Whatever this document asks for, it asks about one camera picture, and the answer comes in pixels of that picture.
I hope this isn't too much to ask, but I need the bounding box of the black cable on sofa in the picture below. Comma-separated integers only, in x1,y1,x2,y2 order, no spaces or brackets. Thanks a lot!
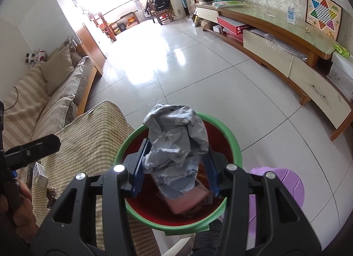
0,86,18,110

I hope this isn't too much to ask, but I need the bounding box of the purple plastic stool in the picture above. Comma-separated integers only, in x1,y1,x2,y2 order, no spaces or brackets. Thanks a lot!
248,166,305,245

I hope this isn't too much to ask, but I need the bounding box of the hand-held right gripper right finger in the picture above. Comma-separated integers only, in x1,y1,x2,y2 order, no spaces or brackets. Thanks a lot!
203,148,323,256

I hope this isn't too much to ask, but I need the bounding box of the beige cushion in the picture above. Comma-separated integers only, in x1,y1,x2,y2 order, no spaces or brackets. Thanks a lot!
40,45,75,97

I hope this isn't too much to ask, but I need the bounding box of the wooden media cabinet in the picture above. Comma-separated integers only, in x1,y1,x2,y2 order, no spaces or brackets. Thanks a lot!
194,2,353,142

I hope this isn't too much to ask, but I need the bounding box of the flat green package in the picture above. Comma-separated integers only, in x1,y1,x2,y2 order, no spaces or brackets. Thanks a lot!
212,0,250,8

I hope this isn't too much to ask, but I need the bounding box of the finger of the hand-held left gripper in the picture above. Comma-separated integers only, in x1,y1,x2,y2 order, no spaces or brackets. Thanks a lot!
4,134,61,171

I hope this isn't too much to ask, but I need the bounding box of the star checkers board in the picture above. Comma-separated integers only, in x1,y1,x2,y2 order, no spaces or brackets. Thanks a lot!
305,0,343,39

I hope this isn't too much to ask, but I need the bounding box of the wooden chair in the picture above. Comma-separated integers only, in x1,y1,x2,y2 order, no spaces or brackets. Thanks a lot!
146,0,175,25

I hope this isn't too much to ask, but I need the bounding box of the large grey paper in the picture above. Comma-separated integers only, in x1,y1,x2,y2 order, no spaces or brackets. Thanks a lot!
143,103,209,200

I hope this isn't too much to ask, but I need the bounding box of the red bin with green rim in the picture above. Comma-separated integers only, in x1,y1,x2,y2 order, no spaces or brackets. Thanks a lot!
114,112,243,236

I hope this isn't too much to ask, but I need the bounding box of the flat red box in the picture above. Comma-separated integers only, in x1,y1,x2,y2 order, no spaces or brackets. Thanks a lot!
216,16,251,36

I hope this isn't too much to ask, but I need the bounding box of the white cardboard box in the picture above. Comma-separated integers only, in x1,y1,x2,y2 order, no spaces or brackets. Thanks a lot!
325,52,353,95

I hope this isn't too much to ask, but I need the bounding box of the person's left hand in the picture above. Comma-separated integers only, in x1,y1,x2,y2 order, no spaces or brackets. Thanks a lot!
11,180,38,243

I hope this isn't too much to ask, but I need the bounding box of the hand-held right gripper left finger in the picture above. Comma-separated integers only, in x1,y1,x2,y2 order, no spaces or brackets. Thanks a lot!
30,138,152,256

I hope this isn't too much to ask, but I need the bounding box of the wooden side cabinet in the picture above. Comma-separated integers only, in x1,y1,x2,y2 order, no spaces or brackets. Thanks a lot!
74,23,107,76

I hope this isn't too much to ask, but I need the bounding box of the spotted plush toy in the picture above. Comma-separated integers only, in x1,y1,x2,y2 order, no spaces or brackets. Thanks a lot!
25,49,47,65

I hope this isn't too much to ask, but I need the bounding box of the black backpack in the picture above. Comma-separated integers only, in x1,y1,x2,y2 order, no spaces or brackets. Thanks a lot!
153,0,170,11

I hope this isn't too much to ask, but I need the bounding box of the mauve plastic bag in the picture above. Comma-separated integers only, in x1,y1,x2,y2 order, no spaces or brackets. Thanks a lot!
168,184,211,214

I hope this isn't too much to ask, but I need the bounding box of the small brown wrapper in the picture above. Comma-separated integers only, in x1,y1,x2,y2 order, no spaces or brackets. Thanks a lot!
47,187,58,209

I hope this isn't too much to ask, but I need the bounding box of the striped beige sofa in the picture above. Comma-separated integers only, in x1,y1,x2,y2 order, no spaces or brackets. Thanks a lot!
0,49,100,152

